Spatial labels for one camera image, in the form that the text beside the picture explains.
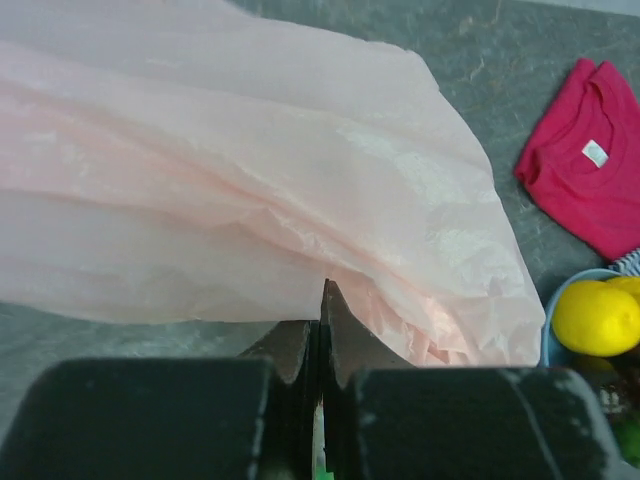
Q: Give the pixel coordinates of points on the yellow lemon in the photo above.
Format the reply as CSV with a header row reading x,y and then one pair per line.
x,y
594,318

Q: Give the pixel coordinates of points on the blue white striped cloth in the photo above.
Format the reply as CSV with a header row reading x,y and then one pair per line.
x,y
627,265

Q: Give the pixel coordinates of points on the pink plastic bag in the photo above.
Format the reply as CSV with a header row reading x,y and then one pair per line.
x,y
167,162

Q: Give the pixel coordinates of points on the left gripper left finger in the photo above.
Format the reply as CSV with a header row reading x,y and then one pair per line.
x,y
247,417

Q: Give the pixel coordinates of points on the orange yellow fruit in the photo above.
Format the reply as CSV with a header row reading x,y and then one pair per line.
x,y
629,284

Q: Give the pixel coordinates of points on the dark mangosteen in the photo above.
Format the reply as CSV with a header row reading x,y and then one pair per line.
x,y
615,381

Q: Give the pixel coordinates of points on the red folded t-shirt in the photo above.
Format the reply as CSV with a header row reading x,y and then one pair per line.
x,y
581,163

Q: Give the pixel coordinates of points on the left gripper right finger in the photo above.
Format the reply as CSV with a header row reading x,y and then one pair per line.
x,y
386,419

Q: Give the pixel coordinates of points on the green lime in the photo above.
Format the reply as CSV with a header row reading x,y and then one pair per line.
x,y
627,434

